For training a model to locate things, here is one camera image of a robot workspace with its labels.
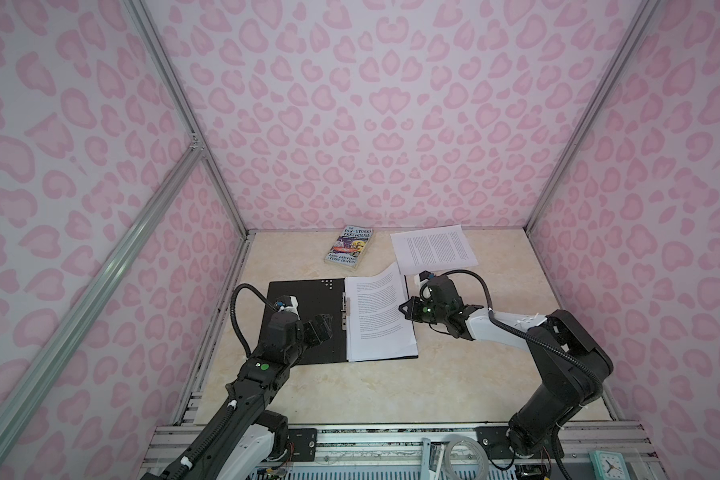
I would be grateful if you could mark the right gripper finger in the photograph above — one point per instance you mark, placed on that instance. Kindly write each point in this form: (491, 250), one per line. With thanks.
(412, 310)
(461, 316)

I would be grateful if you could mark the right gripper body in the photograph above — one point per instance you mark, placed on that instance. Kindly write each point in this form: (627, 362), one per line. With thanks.
(428, 311)

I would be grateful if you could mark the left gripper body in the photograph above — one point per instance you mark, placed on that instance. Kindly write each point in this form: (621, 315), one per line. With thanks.
(292, 354)

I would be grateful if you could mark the black A4 clip folder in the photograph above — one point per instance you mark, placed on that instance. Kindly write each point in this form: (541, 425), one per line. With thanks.
(317, 296)

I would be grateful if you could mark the metal folder clip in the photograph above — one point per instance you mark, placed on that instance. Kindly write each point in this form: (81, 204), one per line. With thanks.
(345, 311)

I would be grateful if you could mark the printed sheet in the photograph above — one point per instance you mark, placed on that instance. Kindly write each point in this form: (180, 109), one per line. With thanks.
(435, 249)
(376, 329)

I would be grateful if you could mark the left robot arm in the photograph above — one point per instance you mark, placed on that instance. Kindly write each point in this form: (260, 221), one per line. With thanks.
(244, 432)

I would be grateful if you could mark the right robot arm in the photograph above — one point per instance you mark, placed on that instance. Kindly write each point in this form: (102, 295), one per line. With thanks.
(571, 364)

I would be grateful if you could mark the colourful paperback book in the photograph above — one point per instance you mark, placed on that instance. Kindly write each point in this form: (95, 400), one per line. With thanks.
(349, 247)

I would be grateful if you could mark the clear tube coil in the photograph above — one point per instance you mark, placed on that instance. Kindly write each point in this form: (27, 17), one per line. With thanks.
(462, 448)

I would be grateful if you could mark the teal alarm clock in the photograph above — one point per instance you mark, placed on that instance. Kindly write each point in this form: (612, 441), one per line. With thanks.
(608, 465)

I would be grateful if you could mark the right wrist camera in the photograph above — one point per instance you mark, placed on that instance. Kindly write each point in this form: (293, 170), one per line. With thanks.
(424, 277)

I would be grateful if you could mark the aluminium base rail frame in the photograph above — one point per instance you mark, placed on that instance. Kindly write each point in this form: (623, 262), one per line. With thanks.
(397, 450)

